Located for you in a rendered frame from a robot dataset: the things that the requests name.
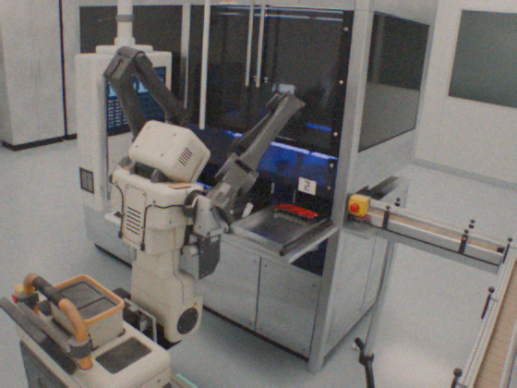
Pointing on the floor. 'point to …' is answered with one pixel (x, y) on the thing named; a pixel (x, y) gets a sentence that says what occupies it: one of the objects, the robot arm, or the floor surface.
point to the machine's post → (362, 29)
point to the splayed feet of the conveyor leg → (365, 362)
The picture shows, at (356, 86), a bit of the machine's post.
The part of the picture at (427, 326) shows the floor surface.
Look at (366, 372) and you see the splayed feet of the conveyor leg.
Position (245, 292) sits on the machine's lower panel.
